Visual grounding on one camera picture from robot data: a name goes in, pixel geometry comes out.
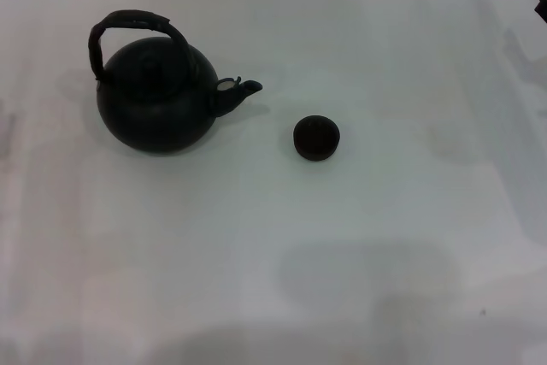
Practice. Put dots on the small dark teacup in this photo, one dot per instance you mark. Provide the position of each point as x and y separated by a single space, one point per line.
316 138

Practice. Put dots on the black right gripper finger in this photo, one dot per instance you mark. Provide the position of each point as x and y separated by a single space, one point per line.
542 11

